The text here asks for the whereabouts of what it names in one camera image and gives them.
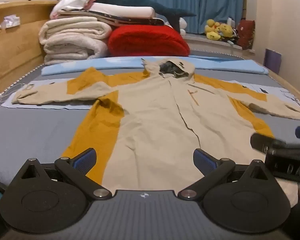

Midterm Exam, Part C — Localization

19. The pink and white cloth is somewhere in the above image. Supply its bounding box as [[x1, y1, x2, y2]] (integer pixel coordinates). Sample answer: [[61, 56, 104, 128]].
[[50, 0, 100, 19]]

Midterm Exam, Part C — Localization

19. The tissue pack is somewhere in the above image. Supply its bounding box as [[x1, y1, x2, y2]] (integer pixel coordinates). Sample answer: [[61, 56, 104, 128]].
[[1, 16, 21, 28]]

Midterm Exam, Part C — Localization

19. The dark teal shark plush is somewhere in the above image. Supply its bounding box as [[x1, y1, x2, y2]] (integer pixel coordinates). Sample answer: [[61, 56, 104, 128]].
[[96, 0, 197, 29]]

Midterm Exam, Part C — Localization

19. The white folded pillow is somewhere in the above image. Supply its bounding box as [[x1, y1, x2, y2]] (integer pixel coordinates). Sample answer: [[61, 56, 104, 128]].
[[90, 2, 155, 19]]

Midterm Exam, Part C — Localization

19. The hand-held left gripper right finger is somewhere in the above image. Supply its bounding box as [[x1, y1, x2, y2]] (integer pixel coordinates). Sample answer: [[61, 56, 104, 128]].
[[177, 148, 275, 200]]

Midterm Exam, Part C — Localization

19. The purple bag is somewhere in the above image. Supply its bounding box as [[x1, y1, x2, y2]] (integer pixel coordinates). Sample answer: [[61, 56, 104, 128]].
[[263, 49, 282, 75]]

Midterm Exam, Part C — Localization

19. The dark red cushion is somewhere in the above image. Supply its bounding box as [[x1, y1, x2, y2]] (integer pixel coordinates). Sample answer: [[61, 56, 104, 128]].
[[236, 19, 255, 50]]

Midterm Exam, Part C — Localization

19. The white fluffy folded blanket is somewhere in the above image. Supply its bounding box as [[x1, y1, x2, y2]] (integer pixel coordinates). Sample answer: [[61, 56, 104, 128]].
[[39, 16, 113, 65]]

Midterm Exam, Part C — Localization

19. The light blue folded blanket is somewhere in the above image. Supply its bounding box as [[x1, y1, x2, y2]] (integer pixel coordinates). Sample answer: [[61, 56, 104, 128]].
[[41, 56, 269, 77]]

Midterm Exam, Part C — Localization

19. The black and white striped plush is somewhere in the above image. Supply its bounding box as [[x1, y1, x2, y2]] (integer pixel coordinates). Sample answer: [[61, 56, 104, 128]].
[[230, 29, 240, 44]]

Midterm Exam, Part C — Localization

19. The grey printed bed sheet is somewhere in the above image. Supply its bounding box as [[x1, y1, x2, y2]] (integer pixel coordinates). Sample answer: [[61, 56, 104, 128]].
[[0, 49, 300, 198]]

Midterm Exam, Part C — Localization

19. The white plush toy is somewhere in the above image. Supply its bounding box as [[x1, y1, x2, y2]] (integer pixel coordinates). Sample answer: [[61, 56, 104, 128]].
[[179, 17, 188, 36]]

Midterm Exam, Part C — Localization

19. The blue curtain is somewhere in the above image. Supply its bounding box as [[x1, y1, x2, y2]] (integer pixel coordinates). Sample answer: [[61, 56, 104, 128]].
[[136, 0, 245, 34]]

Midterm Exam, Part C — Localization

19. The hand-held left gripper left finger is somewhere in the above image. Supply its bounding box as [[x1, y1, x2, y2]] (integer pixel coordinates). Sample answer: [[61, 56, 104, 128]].
[[21, 148, 112, 200]]

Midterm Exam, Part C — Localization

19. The yellow bear plush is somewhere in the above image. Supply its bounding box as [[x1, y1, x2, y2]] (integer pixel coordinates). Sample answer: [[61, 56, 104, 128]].
[[219, 22, 233, 39]]

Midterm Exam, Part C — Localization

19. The beige and yellow hooded jacket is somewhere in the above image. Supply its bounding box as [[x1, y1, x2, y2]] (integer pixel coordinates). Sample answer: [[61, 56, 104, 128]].
[[11, 57, 300, 202]]

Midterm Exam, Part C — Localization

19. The grey window ledge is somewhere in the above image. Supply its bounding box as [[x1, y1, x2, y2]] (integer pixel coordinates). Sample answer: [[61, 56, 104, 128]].
[[184, 34, 255, 52]]

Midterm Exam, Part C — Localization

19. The yellow duck plush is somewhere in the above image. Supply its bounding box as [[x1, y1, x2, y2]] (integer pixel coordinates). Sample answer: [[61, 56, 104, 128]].
[[205, 19, 222, 40]]

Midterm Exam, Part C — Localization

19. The red fleece blanket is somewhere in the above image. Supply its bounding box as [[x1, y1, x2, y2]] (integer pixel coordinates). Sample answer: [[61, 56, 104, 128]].
[[108, 25, 190, 57]]

